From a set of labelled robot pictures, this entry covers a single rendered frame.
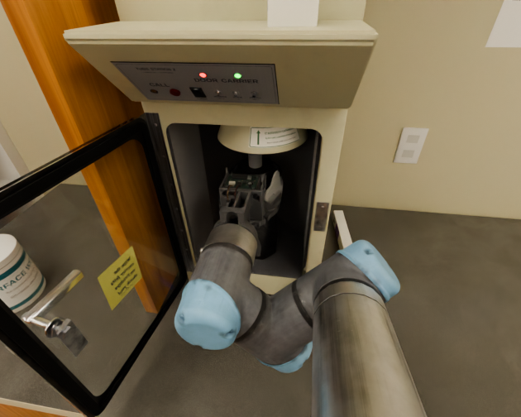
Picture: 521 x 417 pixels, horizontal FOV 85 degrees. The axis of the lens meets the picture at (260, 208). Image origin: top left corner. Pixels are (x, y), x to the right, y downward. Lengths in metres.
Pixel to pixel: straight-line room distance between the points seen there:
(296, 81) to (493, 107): 0.74
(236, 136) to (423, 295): 0.59
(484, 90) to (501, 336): 0.60
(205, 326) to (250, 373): 0.33
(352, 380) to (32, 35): 0.47
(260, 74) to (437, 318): 0.66
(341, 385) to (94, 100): 0.47
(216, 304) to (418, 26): 0.78
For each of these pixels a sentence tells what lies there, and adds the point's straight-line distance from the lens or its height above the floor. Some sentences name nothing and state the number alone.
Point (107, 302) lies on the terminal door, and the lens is 0.52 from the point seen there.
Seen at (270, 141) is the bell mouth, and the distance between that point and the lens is 0.50.
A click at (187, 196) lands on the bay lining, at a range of 0.60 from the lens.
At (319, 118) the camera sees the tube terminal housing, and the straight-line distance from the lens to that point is 0.45.
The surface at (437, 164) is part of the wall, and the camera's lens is 1.05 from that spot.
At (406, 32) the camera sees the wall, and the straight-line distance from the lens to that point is 0.89.
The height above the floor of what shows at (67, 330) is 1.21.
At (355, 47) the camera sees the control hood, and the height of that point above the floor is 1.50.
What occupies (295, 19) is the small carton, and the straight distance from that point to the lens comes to 0.34.
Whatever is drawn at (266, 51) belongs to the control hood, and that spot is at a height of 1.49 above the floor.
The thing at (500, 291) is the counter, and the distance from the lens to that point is 0.94.
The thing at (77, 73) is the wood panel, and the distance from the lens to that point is 0.49.
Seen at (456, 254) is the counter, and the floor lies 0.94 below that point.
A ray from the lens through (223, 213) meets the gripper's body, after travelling 0.41.
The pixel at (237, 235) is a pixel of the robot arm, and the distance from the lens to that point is 0.39.
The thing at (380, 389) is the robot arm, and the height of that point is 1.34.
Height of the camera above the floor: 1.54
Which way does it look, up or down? 38 degrees down
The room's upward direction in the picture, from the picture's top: 1 degrees counter-clockwise
